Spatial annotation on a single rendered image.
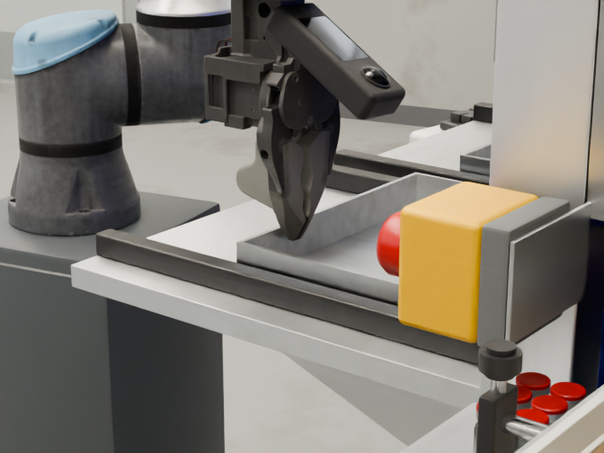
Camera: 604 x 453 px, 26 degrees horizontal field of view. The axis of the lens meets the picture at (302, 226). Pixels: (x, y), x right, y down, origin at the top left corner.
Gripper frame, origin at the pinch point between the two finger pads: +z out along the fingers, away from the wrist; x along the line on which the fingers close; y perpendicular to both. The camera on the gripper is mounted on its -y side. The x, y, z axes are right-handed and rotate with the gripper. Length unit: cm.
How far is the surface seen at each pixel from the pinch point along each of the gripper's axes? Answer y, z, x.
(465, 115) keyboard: 29, 9, -75
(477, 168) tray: -0.1, 1.2, -28.0
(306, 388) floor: 100, 92, -131
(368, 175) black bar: 7.8, 1.7, -20.6
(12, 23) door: 407, 64, -309
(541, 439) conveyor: -38.0, -5.4, 31.2
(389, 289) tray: -12.8, 0.7, 6.0
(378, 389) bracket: -9.6, 10.9, 2.5
